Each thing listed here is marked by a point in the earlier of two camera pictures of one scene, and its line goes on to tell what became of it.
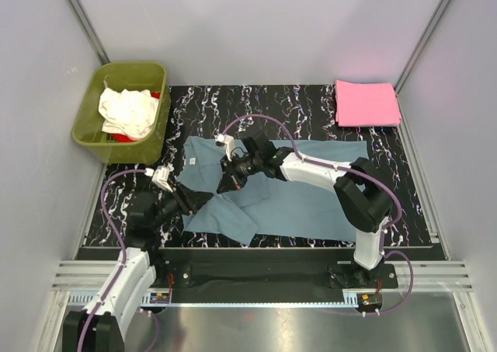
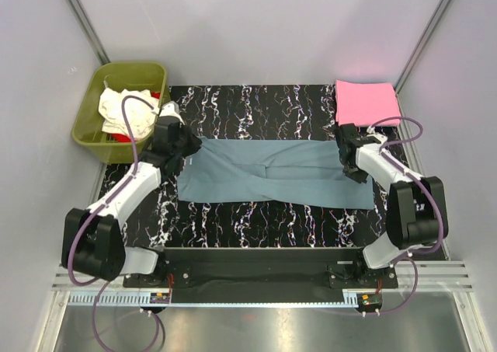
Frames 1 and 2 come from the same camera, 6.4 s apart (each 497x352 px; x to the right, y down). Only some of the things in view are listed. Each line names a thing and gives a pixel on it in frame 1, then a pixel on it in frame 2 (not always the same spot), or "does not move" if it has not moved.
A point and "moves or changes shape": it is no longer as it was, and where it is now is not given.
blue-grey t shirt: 265,205 moves or changes shape
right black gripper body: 247,165 -> 355,173
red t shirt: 125,137 does not move
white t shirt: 128,113 does not move
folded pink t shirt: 359,104 does not move
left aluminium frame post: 82,20 does not move
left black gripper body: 168,207 -> 185,144
